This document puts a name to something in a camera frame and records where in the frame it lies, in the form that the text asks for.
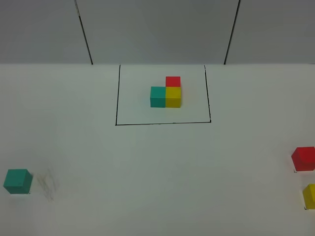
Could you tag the red template block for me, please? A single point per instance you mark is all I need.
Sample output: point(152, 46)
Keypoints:
point(173, 81)

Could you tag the yellow template block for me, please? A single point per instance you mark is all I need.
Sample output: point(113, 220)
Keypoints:
point(173, 97)

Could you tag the teal template block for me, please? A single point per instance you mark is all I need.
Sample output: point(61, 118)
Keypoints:
point(157, 97)

